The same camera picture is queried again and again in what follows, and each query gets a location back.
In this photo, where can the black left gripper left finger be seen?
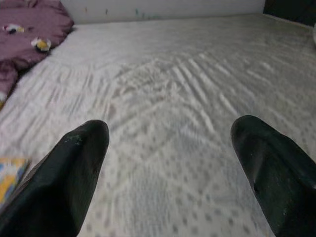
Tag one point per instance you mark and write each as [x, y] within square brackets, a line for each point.
[61, 185]

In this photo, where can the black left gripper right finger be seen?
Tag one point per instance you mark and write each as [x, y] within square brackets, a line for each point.
[284, 185]

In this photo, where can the colourful children's book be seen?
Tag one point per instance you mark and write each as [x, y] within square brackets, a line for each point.
[10, 177]

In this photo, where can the white quilted mattress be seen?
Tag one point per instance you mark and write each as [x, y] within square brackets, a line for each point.
[172, 86]

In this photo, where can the purple duck print blanket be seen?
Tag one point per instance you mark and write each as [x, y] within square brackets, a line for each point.
[37, 19]

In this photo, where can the dark tufted headboard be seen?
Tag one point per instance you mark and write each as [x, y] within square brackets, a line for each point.
[291, 10]

